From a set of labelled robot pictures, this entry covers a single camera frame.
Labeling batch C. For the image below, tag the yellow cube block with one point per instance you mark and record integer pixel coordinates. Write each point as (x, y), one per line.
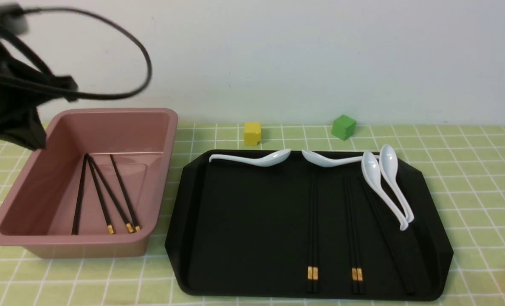
(252, 134)

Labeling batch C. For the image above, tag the black chopstick in bin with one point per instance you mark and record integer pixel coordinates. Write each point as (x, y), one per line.
(135, 223)
(100, 197)
(78, 206)
(103, 182)

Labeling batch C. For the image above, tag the green checkered tablecloth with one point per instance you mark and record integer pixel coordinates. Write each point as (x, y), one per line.
(464, 167)

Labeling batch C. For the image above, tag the white ceramic spoon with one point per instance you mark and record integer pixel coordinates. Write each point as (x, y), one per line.
(265, 162)
(371, 171)
(389, 170)
(324, 162)

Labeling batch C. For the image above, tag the green cube block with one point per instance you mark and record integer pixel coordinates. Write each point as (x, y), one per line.
(343, 127)

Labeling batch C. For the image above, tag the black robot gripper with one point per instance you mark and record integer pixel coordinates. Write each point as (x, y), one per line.
(19, 120)

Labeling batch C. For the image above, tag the black plastic tray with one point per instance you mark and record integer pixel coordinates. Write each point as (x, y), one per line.
(242, 230)

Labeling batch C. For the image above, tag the pink plastic bin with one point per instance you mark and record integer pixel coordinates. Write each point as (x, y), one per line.
(37, 213)

